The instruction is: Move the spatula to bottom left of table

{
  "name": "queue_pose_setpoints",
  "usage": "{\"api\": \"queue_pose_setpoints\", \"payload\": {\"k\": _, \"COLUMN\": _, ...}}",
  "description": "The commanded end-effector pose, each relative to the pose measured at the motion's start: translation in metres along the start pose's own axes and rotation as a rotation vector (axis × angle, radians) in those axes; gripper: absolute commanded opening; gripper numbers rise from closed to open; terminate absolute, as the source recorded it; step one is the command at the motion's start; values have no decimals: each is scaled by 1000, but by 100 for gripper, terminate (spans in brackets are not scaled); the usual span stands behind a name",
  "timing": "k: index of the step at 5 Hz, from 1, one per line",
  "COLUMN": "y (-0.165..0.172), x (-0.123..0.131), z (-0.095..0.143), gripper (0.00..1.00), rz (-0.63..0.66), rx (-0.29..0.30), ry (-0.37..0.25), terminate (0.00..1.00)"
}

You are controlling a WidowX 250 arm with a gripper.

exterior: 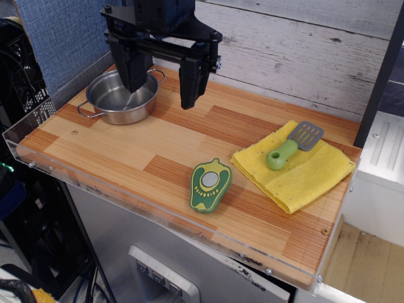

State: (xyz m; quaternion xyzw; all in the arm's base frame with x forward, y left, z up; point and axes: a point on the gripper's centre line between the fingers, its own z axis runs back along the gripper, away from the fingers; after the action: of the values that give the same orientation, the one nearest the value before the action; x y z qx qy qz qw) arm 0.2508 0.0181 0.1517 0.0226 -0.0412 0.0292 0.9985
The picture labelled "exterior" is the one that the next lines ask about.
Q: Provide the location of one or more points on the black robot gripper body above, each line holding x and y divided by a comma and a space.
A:
168, 30

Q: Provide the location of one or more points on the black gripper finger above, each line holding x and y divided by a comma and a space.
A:
193, 74
131, 64

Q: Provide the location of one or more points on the green handled grey spatula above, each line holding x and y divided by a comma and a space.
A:
304, 137

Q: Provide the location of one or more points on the small steel pot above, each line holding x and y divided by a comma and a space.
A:
115, 104

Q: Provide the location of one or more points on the green toy pepper slice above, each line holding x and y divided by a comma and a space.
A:
209, 182

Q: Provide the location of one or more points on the black plastic crate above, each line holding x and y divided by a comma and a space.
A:
23, 89

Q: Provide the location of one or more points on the yellow folded cloth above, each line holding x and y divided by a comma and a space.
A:
305, 177

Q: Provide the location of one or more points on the white appliance with buttons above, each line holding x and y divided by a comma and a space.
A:
167, 285

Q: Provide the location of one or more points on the clear acrylic table guard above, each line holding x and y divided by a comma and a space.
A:
148, 166

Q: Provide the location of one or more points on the dark vertical post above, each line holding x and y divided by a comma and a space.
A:
382, 79

